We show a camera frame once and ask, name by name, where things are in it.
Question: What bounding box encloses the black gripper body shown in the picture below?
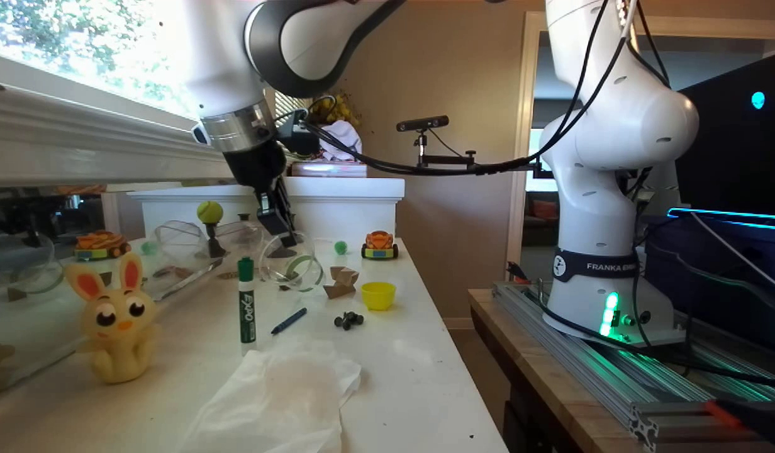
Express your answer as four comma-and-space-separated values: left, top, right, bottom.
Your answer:
222, 137, 289, 195

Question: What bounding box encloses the small yellow plastic cup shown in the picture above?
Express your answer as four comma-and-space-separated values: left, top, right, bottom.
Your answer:
360, 279, 401, 316

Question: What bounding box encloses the white side shelf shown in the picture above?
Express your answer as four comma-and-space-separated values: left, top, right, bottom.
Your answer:
124, 175, 407, 247

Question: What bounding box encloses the tan wooden piece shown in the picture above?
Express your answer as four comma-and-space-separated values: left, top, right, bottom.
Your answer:
319, 264, 363, 302

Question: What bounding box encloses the green capped dry-erase marker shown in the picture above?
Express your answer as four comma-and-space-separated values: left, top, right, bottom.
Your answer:
233, 255, 262, 347

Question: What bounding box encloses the orange yellow toy car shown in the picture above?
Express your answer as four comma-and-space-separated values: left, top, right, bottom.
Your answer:
360, 230, 401, 264

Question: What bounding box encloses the black pen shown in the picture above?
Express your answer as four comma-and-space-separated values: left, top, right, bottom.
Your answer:
268, 307, 309, 340

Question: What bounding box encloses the small black clip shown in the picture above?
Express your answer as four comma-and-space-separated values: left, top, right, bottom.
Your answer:
333, 311, 368, 333

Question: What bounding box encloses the yellow bunny plush toy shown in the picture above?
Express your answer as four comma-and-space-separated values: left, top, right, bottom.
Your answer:
63, 249, 162, 389

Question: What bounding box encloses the white crumpled cloth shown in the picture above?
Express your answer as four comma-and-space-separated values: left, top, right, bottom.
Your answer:
177, 338, 368, 453

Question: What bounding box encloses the wooden workbench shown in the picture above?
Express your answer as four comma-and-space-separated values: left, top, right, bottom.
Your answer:
466, 287, 658, 453

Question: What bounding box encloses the dark blue box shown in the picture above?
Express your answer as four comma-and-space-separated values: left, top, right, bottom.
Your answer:
645, 204, 775, 359

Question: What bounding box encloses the black computer tower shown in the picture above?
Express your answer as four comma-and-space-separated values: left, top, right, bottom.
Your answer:
675, 49, 775, 216

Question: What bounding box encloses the black stereo camera bar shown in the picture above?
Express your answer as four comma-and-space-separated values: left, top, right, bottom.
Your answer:
392, 114, 453, 137

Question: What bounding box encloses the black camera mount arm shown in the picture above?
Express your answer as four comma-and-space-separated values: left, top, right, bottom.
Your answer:
413, 131, 559, 176

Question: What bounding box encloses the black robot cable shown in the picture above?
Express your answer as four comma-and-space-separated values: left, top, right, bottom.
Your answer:
306, 0, 658, 182

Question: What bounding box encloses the aluminium extrusion frame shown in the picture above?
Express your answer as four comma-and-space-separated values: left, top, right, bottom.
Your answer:
490, 279, 775, 449

